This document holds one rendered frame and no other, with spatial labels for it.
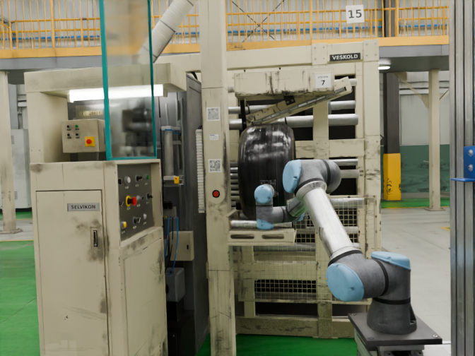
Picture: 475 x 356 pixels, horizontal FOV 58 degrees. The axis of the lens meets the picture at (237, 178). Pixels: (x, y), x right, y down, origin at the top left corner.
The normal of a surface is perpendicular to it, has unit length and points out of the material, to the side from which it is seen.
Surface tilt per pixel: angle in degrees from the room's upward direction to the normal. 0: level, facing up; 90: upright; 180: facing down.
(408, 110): 90
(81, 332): 90
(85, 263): 90
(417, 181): 90
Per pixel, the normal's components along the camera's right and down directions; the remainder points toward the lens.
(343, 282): -0.88, 0.15
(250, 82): -0.17, 0.06
